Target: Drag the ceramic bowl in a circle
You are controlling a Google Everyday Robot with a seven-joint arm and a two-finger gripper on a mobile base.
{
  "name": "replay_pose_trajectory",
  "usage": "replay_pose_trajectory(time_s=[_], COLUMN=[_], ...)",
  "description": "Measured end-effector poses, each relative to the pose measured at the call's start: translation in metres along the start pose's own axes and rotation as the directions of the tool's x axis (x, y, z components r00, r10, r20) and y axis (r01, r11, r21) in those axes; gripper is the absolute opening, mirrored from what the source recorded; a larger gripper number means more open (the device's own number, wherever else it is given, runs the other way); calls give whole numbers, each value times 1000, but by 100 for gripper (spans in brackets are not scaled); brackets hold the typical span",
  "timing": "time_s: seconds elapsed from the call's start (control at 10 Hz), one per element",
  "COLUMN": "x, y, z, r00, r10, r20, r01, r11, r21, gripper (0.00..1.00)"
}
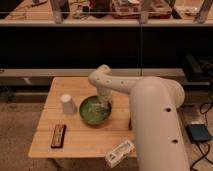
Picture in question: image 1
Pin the green ceramic bowl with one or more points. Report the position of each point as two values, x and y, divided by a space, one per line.
93 112

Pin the wooden table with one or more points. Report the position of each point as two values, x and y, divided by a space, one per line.
81 140

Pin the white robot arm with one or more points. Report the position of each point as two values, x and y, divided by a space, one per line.
153 106

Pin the dark rectangular box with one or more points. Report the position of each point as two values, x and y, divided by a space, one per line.
58 136

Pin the white paper cup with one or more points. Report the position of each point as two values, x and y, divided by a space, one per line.
68 104

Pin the black equipment on right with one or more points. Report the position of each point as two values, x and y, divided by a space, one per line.
199 69

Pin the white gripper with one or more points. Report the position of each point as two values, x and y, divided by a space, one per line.
104 95

